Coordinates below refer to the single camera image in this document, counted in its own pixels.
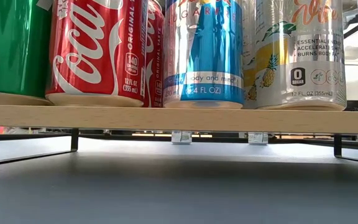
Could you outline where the red Coca-Cola can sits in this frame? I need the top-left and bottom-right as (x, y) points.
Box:
(45, 0), (149, 108)
(143, 0), (165, 108)

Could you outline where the blue silver Red Bull can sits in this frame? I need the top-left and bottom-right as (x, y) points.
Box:
(163, 0), (245, 110)

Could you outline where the white Celsius can pineapple print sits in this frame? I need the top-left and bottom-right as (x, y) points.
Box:
(255, 0), (347, 112)

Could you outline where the green Sprite soda can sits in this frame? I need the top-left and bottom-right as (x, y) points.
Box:
(0, 0), (53, 106)

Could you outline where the wooden shelf black metal frame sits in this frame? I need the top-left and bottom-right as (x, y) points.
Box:
(0, 12), (358, 168)

